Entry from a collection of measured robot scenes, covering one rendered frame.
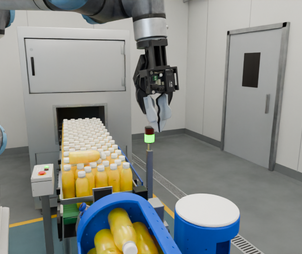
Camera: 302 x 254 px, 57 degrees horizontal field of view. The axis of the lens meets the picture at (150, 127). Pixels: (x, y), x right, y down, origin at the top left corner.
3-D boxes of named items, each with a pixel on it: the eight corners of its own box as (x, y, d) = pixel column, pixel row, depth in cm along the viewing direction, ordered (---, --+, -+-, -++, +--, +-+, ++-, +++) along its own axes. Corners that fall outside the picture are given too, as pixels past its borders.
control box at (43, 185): (32, 197, 141) (30, 178, 139) (36, 181, 160) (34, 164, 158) (53, 194, 144) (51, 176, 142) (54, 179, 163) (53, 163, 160)
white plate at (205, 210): (174, 223, 112) (174, 225, 112) (245, 227, 109) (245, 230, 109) (176, 191, 139) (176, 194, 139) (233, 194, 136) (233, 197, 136)
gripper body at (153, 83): (147, 97, 60) (141, 39, 58) (137, 96, 68) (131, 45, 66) (180, 92, 62) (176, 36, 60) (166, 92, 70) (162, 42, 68)
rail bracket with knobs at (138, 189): (131, 210, 148) (131, 192, 146) (128, 204, 155) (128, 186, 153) (149, 207, 151) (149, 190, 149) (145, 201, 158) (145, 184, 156)
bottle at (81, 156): (69, 162, 155) (103, 159, 161) (68, 150, 157) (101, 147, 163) (69, 166, 161) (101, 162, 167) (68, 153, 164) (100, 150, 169)
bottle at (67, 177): (62, 201, 157) (59, 170, 153) (63, 196, 164) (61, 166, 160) (75, 200, 159) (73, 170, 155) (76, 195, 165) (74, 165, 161)
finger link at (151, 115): (153, 137, 63) (148, 96, 62) (145, 133, 69) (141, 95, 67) (166, 134, 64) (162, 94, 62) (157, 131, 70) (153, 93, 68)
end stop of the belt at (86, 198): (62, 205, 143) (61, 199, 143) (62, 204, 144) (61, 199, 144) (137, 194, 155) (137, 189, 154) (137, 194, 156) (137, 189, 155)
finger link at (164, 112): (166, 134, 64) (162, 94, 62) (157, 131, 70) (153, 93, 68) (178, 132, 65) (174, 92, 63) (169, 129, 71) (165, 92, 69)
